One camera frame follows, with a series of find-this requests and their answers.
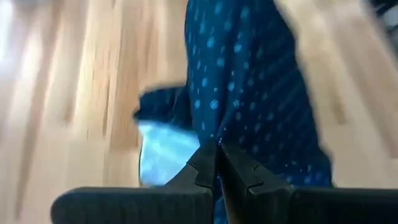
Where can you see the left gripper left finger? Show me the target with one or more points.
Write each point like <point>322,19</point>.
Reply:
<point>203,168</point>

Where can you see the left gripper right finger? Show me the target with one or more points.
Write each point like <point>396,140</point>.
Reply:
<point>242,180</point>

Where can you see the navy dotted garment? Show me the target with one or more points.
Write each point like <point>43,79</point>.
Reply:
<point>248,77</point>

